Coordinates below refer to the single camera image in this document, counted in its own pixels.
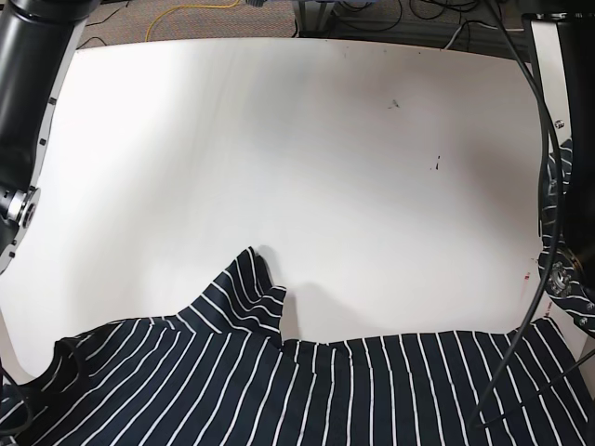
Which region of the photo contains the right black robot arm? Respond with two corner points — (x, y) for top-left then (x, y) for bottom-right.
(1, 1), (98, 269)

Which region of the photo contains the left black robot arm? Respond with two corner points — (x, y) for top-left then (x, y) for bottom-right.
(523, 12), (594, 335)

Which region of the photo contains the red tape rectangle marking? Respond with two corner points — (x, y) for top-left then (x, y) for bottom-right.
(522, 256), (552, 321)

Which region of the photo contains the yellow floor cable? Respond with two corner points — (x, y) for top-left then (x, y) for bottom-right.
(145, 2), (241, 43)

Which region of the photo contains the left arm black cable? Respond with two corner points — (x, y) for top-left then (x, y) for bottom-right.
(471, 0), (595, 431)

